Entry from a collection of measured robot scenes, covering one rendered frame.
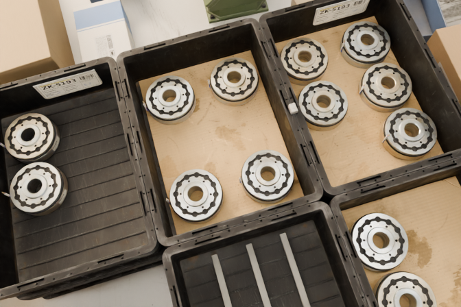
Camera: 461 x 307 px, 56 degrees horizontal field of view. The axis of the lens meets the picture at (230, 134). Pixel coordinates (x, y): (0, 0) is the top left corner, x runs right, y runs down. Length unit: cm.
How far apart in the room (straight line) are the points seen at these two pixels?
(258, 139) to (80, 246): 41
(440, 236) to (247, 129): 43
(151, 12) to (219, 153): 51
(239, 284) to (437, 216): 40
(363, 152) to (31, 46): 73
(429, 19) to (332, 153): 52
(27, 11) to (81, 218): 47
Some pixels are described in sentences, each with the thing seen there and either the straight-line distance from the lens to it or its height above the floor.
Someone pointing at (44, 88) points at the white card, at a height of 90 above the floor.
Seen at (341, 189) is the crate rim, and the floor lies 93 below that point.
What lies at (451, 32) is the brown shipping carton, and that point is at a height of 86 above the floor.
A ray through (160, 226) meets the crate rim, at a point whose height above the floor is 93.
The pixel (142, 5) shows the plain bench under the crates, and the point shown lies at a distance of 126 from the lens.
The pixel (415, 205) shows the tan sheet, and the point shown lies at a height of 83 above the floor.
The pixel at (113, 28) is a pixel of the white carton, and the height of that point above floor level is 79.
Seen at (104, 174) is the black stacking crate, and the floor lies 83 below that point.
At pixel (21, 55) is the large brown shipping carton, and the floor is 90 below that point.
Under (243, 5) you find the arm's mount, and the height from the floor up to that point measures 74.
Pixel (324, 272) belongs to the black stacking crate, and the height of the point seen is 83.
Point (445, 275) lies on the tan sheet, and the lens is 92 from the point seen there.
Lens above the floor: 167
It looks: 69 degrees down
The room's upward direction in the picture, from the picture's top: 5 degrees counter-clockwise
